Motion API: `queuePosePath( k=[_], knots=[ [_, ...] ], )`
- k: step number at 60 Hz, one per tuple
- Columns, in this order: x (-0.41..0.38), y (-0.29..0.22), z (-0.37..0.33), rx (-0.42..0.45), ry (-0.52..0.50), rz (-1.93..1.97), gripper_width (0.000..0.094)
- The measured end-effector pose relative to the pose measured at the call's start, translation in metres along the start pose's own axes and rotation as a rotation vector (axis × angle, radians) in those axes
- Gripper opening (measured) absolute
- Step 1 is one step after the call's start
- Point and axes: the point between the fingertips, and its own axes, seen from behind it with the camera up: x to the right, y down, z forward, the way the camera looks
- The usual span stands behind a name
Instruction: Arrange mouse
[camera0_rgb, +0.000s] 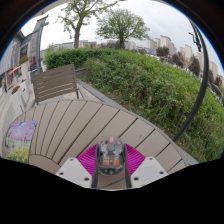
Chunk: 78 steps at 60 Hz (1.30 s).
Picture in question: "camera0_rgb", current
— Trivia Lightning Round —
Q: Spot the brown slatted outdoor chair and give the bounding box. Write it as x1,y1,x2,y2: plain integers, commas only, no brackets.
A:
31,63,81,106

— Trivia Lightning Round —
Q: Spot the curved black umbrella pole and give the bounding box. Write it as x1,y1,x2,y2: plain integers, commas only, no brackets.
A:
171,18,210,143

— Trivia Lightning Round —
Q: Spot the grey sign pillar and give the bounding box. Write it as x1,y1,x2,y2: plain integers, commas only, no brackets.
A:
29,14,50,83

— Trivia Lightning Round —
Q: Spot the round leafy green tree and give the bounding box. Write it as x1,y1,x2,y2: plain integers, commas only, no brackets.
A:
95,8,151,50

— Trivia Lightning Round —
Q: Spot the grey shopfront building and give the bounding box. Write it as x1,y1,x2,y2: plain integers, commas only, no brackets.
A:
0,29,33,101

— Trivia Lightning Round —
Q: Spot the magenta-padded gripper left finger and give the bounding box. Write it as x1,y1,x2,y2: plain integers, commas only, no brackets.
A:
54,143,101,189

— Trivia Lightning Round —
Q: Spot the tall bare-trunk tree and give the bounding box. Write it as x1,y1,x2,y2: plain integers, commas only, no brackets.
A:
58,0,118,49

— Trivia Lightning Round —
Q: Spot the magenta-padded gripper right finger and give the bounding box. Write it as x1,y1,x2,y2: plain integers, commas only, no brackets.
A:
123,143,169,189

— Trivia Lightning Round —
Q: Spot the distant apartment buildings group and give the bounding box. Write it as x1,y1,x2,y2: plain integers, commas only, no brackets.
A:
123,34,224,83

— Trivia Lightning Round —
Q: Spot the beige umbrella canopy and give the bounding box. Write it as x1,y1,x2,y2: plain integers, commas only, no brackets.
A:
33,0,128,18

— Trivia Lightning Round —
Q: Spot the trimmed green hedge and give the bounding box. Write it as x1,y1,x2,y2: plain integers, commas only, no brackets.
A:
43,47,113,71

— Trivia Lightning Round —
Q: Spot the white planter with orange flowers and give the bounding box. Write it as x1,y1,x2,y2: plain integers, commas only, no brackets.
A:
9,83,30,111

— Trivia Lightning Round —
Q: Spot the flower landscape print mouse pad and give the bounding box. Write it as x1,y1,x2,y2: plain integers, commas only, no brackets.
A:
1,120,38,164

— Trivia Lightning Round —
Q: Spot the grey patterned computer mouse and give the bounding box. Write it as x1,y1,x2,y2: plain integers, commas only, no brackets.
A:
96,136,128,177

